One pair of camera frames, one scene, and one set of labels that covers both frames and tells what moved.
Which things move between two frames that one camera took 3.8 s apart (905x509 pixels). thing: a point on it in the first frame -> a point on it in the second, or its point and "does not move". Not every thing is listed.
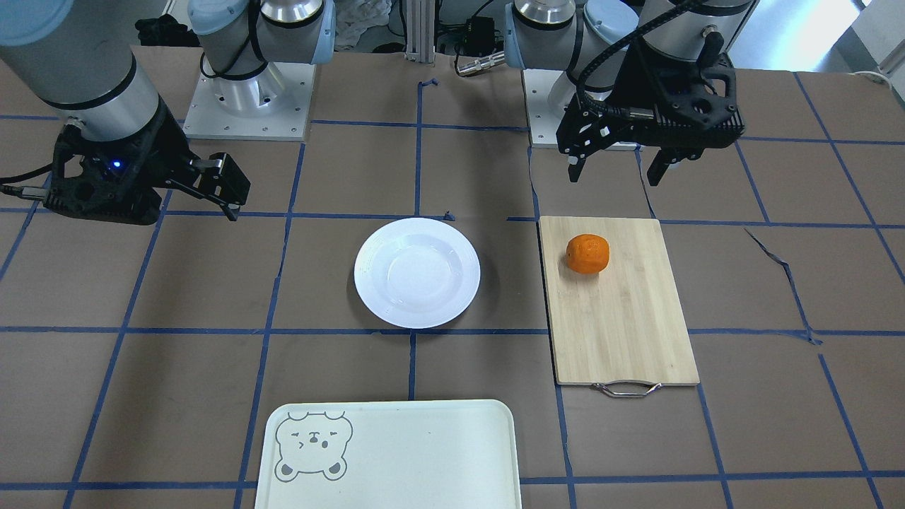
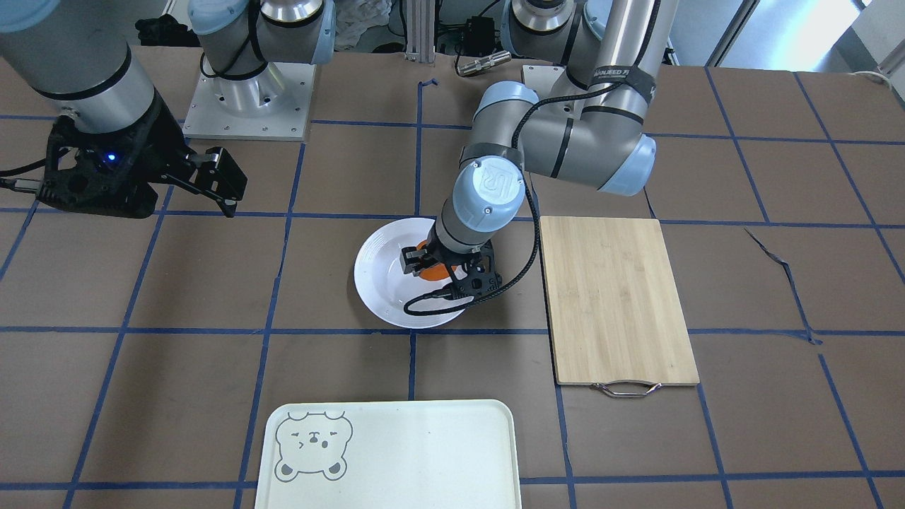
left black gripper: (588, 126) -> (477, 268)
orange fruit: (587, 253) -> (434, 272)
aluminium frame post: (421, 31) does not move
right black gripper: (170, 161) does not move
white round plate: (417, 273) does not move
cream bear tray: (389, 454) does not move
